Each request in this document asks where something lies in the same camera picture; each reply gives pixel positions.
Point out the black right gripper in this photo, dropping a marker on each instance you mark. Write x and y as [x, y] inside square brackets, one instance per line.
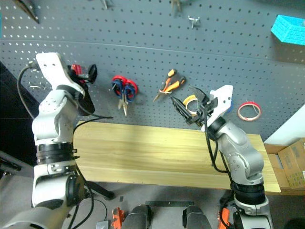
[202, 115]

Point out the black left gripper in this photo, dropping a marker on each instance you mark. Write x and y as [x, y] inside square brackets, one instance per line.
[76, 78]

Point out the red black hand tool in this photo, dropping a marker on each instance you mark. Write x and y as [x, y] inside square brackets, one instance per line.
[77, 68]

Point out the red tape roll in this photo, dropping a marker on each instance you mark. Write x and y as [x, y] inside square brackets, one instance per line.
[250, 103]

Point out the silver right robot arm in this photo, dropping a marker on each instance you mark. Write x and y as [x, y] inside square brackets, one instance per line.
[240, 152]

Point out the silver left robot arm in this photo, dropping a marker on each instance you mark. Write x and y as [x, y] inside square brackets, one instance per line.
[54, 112]

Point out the grey pegboard panel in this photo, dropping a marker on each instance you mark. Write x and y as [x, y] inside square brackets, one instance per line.
[143, 35]

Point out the metal pegboard hook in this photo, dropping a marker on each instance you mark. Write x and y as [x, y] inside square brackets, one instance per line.
[193, 21]

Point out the tan tape roll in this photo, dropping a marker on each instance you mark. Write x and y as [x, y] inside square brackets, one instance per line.
[189, 99]

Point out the black side panel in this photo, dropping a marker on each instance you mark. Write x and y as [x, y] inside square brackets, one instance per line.
[12, 107]

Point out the plain cardboard box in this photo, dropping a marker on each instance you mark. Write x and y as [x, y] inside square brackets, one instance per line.
[272, 152]

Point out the black long nose pliers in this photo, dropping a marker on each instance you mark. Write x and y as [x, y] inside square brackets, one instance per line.
[27, 10]

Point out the black table leg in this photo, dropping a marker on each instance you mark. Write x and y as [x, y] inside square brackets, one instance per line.
[101, 190]

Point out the black metal bar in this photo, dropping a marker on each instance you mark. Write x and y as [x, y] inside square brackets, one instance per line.
[169, 204]

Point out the dark grey rounded block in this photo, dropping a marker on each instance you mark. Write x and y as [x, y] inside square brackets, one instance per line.
[196, 218]
[138, 218]

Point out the printed cardboard box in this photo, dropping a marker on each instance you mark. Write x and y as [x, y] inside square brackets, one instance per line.
[293, 164]

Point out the orange black clamp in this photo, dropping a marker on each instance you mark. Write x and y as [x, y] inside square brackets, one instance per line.
[118, 218]
[224, 218]

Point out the cyan plastic basket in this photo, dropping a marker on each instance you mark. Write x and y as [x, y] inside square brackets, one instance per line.
[289, 29]

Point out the small grey plate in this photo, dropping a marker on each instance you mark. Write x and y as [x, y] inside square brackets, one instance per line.
[103, 225]

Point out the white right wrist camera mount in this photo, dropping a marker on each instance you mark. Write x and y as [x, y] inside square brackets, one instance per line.
[222, 100]

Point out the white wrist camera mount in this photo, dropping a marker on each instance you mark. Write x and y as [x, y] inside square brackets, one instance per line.
[222, 100]
[52, 69]

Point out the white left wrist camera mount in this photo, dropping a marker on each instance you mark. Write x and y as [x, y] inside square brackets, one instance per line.
[52, 69]

